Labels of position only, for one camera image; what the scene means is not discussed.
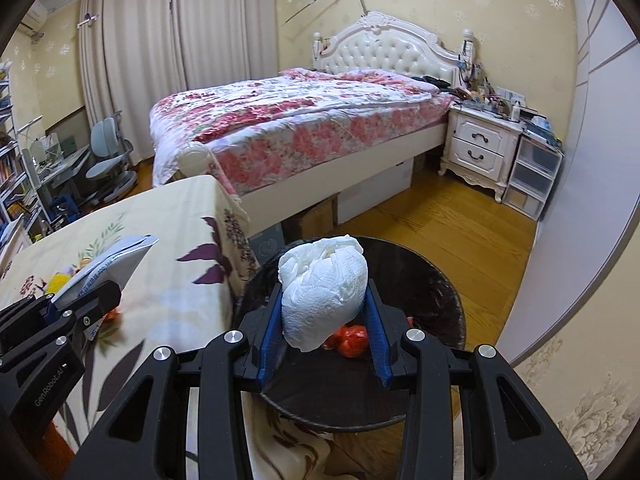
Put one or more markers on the white study desk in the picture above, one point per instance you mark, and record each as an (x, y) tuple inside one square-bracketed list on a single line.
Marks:
[(65, 160)]

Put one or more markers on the bookshelf with books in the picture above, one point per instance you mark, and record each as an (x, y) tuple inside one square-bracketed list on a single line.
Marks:
[(12, 170)]

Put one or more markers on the bin with black bag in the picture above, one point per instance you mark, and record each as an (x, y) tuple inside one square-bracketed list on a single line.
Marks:
[(430, 285)]

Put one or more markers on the grey sliding wardrobe door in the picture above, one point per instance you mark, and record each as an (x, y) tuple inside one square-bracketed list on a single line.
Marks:
[(590, 160)]

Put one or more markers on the cream floral tablecloth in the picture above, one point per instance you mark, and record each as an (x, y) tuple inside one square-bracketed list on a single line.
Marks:
[(165, 240)]

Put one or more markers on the pink floral quilt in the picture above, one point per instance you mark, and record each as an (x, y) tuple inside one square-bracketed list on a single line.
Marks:
[(300, 110)]

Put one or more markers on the white nightstand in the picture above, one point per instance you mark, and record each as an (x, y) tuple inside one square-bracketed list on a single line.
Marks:
[(480, 145)]

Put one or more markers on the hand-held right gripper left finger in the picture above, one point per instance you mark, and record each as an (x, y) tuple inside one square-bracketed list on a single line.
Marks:
[(272, 330)]

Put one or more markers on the brown cardboard box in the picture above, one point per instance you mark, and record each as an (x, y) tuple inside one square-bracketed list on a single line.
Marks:
[(315, 220)]

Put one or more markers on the white air conditioner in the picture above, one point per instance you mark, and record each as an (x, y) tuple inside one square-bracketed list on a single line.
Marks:
[(34, 20)]

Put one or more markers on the white storage box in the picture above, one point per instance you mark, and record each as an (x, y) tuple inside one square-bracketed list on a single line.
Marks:
[(375, 195)]

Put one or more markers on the white bed with tufted headboard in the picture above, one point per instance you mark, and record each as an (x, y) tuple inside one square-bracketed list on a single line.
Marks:
[(385, 52)]

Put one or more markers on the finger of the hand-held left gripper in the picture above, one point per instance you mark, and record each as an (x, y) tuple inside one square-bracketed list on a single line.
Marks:
[(49, 311), (95, 310)]

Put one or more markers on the nightstand clutter of small items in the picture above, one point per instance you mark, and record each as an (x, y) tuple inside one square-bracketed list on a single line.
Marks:
[(492, 100)]

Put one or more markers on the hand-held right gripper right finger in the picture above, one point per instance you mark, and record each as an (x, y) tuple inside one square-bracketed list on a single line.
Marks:
[(380, 340)]

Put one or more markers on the beige curtain panel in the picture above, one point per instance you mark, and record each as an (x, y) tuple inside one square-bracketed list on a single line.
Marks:
[(225, 25), (130, 70)]

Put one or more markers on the grey-blue desk chair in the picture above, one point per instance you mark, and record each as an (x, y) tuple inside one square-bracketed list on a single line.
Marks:
[(105, 135)]

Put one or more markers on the white grey packet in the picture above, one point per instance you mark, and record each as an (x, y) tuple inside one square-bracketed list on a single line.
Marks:
[(110, 265)]

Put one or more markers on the white paper towel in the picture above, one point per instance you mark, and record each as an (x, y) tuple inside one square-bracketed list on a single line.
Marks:
[(320, 290)]

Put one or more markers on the clear plastic drawer unit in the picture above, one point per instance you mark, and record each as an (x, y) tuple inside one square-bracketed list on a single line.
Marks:
[(532, 175)]

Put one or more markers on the orange-red wrapper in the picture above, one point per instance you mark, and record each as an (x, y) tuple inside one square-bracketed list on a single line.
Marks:
[(350, 342)]

